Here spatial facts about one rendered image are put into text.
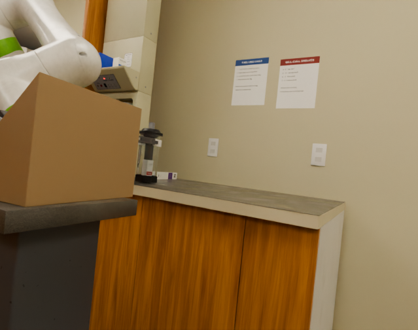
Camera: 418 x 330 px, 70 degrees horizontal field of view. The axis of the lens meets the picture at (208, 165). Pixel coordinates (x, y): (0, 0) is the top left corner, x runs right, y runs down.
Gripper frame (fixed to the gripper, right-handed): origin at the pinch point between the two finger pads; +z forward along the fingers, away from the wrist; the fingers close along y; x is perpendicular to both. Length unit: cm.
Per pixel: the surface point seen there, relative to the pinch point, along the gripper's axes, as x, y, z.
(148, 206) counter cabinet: 26.6, -13.3, -10.8
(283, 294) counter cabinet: 45, -70, -10
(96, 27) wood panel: -68, 62, 12
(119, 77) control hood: -34.3, 32.4, 7.1
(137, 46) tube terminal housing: -54, 29, 14
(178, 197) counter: 20.7, -29.2, -13.9
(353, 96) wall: -34, -77, 58
